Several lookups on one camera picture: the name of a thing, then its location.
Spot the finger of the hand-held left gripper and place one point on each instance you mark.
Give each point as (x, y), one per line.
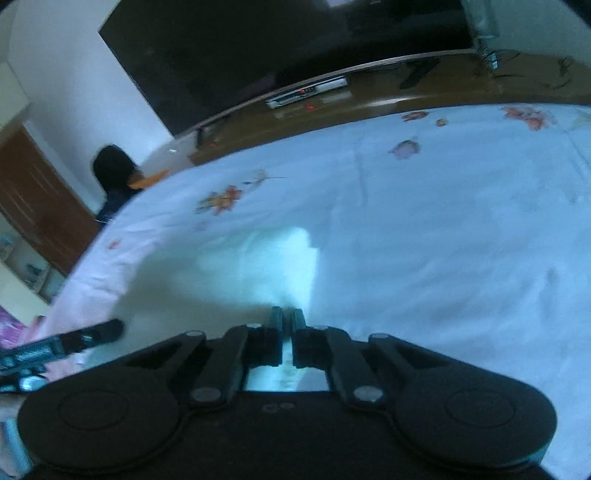
(99, 334)

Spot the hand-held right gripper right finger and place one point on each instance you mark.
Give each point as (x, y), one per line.
(299, 339)

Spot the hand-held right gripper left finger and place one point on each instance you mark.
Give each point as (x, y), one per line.
(276, 337)

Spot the pink cloth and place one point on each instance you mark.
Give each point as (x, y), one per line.
(9, 330)

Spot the brown wooden door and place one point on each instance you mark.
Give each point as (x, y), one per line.
(41, 203)

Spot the black rounded object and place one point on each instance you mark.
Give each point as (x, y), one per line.
(113, 177)

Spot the floral white bed sheet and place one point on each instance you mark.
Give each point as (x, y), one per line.
(438, 221)

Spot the wooden television cabinet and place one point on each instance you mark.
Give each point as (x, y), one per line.
(369, 104)

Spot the silver set-top box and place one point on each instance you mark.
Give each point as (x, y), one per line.
(307, 91)

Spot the black flat television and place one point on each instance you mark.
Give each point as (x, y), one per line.
(254, 46)

